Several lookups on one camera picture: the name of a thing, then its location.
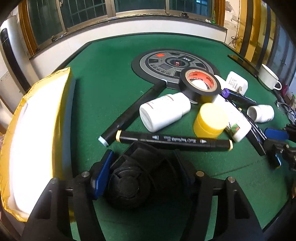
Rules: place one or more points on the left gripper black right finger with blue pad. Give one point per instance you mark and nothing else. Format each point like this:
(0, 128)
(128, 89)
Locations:
(235, 220)

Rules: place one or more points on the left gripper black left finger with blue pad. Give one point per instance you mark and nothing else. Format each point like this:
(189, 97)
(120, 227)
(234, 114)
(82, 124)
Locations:
(50, 218)

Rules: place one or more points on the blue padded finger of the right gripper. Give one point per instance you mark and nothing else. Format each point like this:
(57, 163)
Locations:
(277, 147)

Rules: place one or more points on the black marker plain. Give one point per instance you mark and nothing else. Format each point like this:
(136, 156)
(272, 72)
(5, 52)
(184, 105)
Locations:
(256, 142)

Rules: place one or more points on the small white bottle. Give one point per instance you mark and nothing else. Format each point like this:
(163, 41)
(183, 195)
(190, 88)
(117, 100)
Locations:
(261, 113)

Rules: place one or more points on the yellow round jar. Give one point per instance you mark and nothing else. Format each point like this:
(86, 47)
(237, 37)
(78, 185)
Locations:
(210, 121)

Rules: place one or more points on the black marker purple cap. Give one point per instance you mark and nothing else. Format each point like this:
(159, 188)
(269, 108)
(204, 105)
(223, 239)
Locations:
(238, 98)

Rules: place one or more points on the black marker light blue cap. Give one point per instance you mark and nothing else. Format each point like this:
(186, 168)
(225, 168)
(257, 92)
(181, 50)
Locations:
(130, 114)

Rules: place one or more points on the black marker beige caps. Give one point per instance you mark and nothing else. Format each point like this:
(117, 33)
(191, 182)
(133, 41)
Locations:
(170, 142)

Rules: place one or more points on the white pill bottle red stripe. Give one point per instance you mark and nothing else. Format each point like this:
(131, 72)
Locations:
(163, 111)

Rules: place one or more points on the black marker yellow cap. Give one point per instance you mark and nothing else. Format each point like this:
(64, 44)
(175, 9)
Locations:
(256, 127)

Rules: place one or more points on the white charger plug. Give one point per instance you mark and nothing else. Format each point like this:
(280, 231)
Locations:
(238, 83)

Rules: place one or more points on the eyeglasses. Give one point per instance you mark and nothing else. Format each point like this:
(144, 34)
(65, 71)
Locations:
(286, 110)

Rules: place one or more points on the white bottle green label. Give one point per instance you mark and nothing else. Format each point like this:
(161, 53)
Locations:
(238, 126)

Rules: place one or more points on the white ceramic cup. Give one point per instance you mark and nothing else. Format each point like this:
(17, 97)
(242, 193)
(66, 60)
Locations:
(268, 78)

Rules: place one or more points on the yellow rimmed white tray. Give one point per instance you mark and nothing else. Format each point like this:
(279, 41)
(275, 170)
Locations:
(36, 146)

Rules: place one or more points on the black electrical tape roll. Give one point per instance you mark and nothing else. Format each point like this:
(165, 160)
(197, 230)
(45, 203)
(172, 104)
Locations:
(199, 85)

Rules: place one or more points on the round grey control panel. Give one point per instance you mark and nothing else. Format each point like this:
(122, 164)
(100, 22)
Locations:
(167, 64)

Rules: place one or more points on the beige tower fan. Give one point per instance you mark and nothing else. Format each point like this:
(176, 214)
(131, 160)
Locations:
(15, 57)

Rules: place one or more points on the window with grille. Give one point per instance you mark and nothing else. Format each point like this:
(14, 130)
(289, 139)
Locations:
(44, 22)

